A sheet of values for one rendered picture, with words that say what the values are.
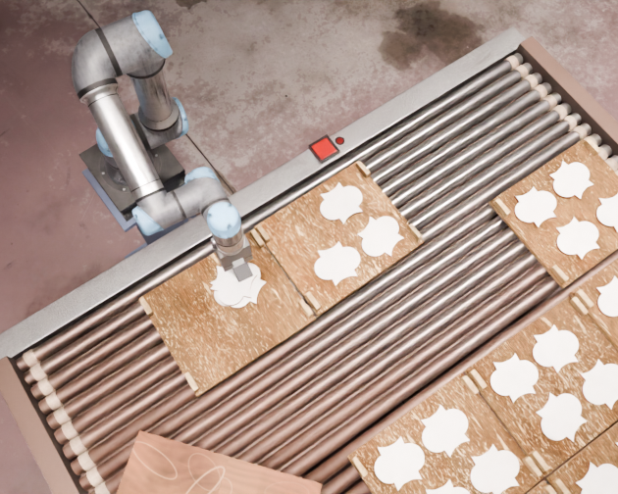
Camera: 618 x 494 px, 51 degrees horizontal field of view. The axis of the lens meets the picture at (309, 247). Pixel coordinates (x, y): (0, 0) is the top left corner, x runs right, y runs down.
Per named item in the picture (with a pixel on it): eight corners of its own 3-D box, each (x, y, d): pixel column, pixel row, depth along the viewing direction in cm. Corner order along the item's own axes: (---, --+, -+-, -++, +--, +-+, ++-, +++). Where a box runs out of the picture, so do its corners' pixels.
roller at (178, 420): (81, 477, 182) (76, 476, 177) (589, 137, 223) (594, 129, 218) (89, 492, 180) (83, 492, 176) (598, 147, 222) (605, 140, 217)
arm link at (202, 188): (167, 178, 155) (186, 216, 151) (210, 159, 157) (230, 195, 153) (173, 193, 162) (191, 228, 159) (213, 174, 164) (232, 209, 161)
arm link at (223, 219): (229, 192, 152) (245, 222, 149) (233, 211, 162) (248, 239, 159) (198, 206, 150) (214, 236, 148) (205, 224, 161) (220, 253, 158)
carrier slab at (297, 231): (253, 228, 205) (253, 226, 203) (357, 163, 213) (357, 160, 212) (318, 317, 194) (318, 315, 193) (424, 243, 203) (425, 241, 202)
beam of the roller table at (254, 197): (-11, 349, 196) (-21, 345, 191) (508, 36, 240) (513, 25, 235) (1, 372, 194) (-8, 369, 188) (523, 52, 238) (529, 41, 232)
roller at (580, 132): (73, 462, 183) (67, 461, 179) (579, 126, 224) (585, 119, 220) (80, 476, 182) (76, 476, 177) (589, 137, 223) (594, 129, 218)
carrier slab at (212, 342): (138, 300, 196) (137, 298, 194) (253, 230, 204) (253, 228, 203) (197, 397, 186) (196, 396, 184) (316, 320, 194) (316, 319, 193)
